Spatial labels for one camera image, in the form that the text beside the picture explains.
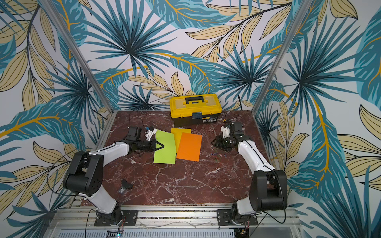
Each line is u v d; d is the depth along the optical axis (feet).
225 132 2.67
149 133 2.78
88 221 2.22
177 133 3.48
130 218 2.40
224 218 2.40
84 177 1.52
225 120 3.69
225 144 2.45
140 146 2.56
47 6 2.18
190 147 3.31
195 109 3.31
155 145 2.74
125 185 2.75
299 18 2.36
